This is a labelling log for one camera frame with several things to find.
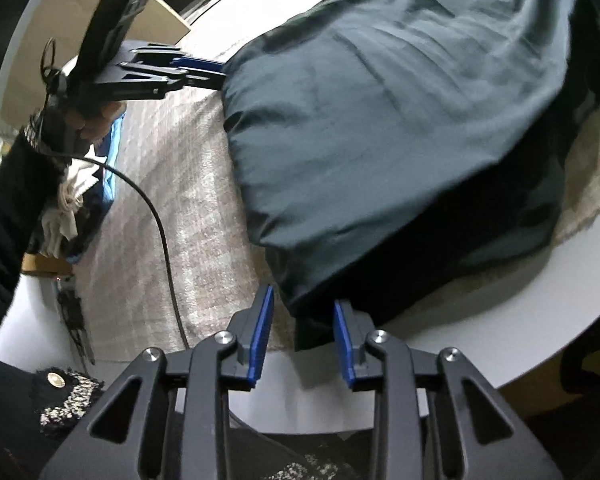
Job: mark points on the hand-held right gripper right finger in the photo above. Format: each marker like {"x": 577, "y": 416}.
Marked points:
{"x": 344, "y": 350}

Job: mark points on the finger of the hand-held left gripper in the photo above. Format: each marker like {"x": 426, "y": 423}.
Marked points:
{"x": 205, "y": 81}
{"x": 200, "y": 65}

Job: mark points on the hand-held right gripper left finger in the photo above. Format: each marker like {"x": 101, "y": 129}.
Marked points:
{"x": 260, "y": 345}

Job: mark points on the dark teal jacket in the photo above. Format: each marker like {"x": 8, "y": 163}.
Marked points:
{"x": 380, "y": 135}

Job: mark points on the person's left forearm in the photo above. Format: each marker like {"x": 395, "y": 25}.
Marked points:
{"x": 10, "y": 210}

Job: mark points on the stack of folded clothes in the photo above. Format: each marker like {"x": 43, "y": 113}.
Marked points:
{"x": 65, "y": 205}

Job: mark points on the person's left hand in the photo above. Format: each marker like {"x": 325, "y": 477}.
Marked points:
{"x": 97, "y": 122}

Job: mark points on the light wood board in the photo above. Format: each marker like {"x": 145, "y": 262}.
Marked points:
{"x": 167, "y": 12}

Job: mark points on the plaid woven mat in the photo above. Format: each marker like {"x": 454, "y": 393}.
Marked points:
{"x": 190, "y": 220}

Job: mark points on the black charger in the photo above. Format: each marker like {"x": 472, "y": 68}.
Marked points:
{"x": 75, "y": 320}

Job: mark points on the pine wood board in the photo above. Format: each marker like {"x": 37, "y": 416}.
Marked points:
{"x": 40, "y": 262}

